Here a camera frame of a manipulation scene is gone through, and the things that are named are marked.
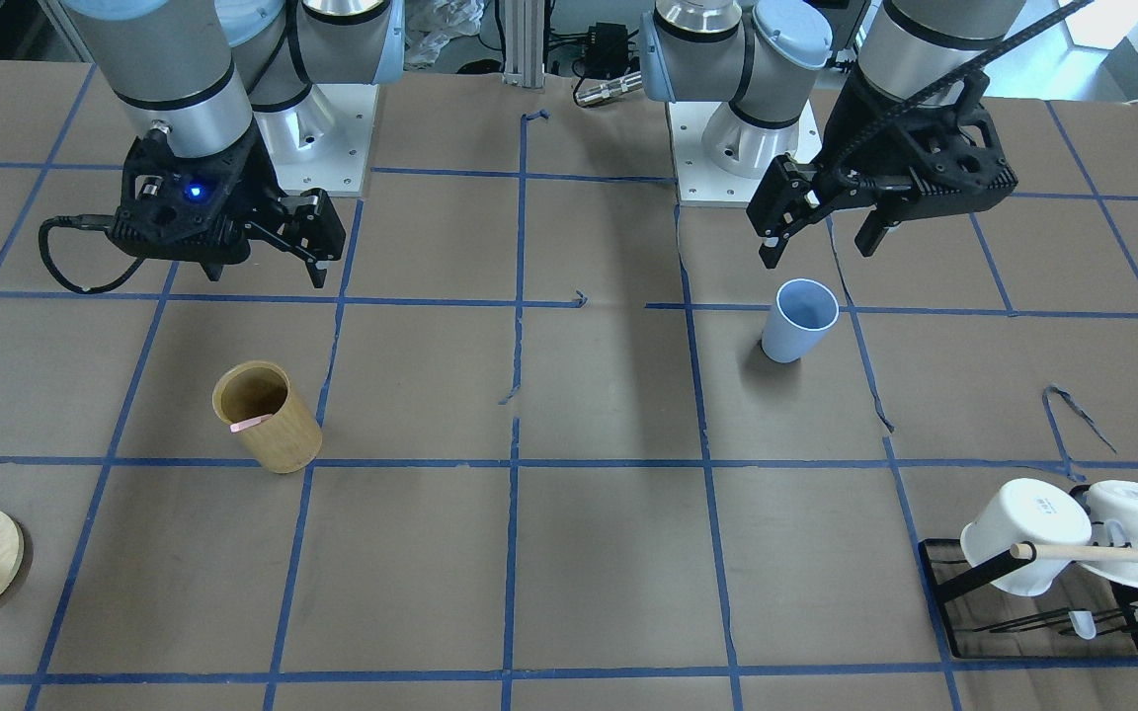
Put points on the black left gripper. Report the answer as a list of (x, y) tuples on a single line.
[(857, 123)]

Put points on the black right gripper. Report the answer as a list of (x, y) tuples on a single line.
[(255, 176)]

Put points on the pink chopstick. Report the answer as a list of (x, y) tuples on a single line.
[(249, 423)]

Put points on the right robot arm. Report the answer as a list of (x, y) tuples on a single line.
[(221, 95)]

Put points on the light blue plastic cup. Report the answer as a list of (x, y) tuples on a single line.
[(802, 312)]

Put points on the bamboo chopstick holder cup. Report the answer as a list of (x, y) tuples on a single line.
[(292, 439)]

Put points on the wooden dowel rod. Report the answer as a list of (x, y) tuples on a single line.
[(1074, 553)]

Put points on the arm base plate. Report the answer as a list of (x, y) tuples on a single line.
[(324, 142), (720, 159)]

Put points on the black wire cup rack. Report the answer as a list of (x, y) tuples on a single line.
[(1005, 608)]

